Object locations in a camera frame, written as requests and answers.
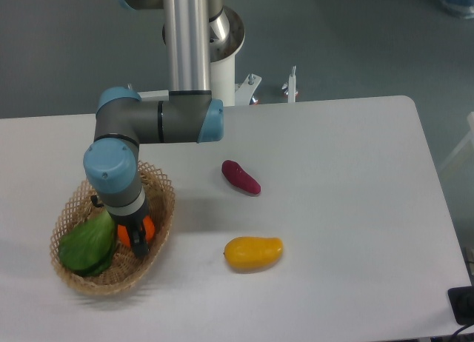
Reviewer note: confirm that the purple sweet potato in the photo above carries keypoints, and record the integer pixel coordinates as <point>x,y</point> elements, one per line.
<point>239,178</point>

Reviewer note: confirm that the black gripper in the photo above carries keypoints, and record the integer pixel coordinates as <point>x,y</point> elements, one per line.
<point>135,230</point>

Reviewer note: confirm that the woven wicker basket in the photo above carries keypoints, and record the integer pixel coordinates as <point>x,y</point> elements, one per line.
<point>126,270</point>

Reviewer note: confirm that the black device at edge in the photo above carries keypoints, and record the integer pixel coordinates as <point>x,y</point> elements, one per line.
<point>461,301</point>

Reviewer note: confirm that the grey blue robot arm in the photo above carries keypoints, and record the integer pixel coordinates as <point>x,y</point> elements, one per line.
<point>124,120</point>

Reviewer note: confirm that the green bok choy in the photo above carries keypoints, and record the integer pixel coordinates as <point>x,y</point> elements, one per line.
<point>88,249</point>

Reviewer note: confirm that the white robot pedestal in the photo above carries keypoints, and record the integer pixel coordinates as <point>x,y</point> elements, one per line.
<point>227,35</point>

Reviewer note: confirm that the yellow mango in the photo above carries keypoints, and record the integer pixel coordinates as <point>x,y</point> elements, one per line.
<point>248,253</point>

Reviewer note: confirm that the orange mandarin fruit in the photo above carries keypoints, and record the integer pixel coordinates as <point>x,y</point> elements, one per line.
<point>150,231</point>

